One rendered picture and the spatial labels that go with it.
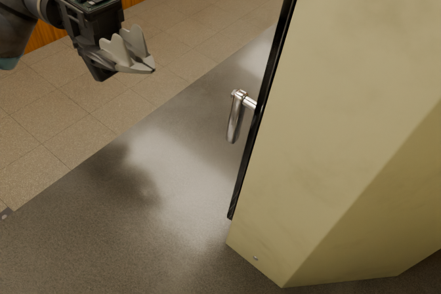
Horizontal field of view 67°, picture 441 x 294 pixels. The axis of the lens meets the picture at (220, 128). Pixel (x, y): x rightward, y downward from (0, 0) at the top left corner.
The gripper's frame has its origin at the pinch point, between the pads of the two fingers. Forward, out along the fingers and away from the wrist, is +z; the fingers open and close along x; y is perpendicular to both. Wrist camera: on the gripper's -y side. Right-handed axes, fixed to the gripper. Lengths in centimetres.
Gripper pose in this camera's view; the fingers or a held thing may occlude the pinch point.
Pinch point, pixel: (147, 71)
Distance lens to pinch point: 51.9
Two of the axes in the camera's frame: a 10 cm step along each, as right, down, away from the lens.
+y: 1.1, -6.5, -7.5
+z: 7.8, 5.2, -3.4
